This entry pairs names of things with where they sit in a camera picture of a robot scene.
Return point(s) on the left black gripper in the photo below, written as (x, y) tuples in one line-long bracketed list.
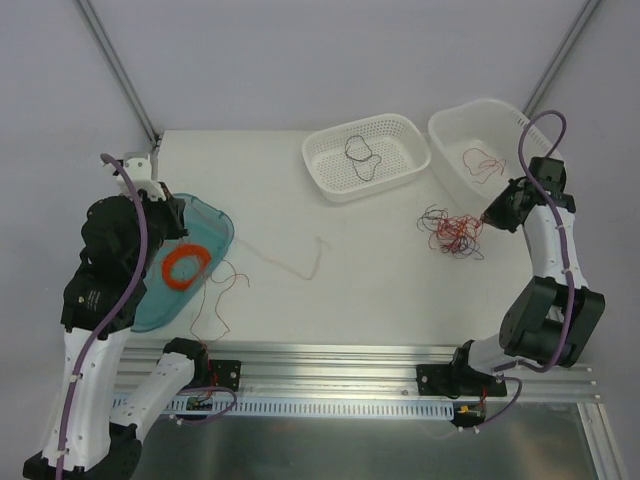
[(173, 218)]

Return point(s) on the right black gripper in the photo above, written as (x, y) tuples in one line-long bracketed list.
[(507, 208)]

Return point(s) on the red orange cable ball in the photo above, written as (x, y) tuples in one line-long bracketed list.
[(456, 236)]

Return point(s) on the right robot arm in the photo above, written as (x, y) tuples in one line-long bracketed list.
[(552, 319)]

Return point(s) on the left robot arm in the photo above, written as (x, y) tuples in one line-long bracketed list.
[(89, 439)]

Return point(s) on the teal plastic tub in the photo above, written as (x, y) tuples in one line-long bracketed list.
[(179, 269)]

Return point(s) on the white translucent tub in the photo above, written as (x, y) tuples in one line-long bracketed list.
[(474, 150)]

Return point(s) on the white perforated basket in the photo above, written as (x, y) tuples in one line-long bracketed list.
[(364, 157)]

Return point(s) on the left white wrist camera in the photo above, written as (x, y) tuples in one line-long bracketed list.
[(142, 169)]

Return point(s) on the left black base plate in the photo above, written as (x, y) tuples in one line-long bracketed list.
[(224, 373)]

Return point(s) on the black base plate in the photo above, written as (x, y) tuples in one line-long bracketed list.
[(435, 380), (224, 373)]

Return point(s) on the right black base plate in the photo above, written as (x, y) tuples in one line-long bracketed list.
[(435, 380)]

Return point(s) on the aluminium mounting rail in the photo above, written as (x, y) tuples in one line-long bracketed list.
[(376, 372)]

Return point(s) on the white slotted cable duct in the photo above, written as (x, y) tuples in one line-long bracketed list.
[(313, 408)]

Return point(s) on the right aluminium frame post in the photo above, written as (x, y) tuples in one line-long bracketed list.
[(569, 42)]

